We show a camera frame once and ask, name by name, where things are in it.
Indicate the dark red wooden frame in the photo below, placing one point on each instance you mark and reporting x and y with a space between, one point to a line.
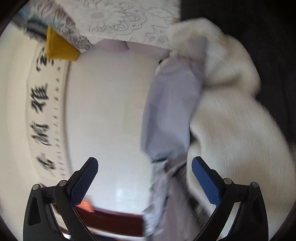
111 220

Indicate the pink pillow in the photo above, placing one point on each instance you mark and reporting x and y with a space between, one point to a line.
143 45

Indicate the lilac fleece-lined jacket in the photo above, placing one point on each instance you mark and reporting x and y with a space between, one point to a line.
168 104

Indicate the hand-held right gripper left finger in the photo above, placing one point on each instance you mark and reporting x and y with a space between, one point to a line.
83 183

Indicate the yellow cloth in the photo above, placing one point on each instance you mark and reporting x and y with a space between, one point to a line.
60 48

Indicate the orange object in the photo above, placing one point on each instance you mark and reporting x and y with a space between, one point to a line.
86 205

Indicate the calligraphy wall scroll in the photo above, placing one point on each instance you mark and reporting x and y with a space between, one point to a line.
39 102

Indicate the floral patterned cloth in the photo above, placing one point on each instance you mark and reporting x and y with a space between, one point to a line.
69 34

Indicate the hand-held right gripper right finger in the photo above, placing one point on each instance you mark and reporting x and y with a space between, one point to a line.
205 183

